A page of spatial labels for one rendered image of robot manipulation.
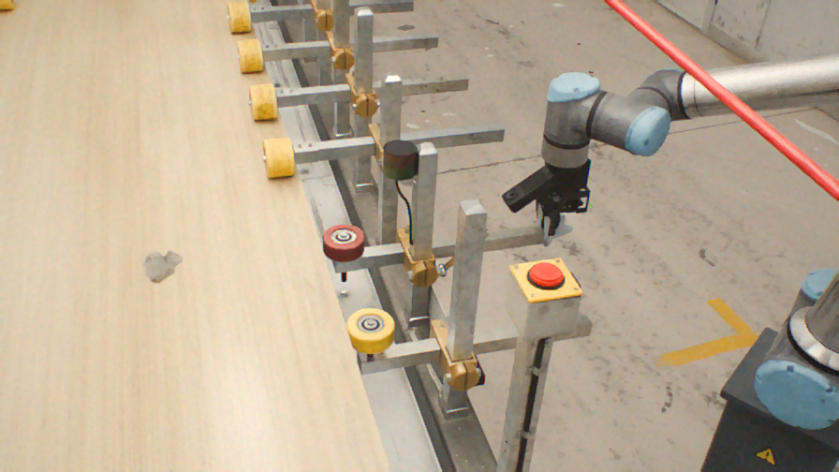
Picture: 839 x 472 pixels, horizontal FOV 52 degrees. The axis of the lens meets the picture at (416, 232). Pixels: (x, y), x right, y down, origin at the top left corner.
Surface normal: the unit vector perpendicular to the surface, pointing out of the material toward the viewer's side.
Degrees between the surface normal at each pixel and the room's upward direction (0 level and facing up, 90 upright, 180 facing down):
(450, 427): 0
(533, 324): 90
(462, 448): 0
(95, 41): 0
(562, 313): 90
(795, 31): 90
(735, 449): 90
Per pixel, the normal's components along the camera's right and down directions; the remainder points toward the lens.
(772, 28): -0.93, 0.18
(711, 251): 0.04, -0.80
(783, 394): -0.59, 0.53
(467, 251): 0.27, 0.58
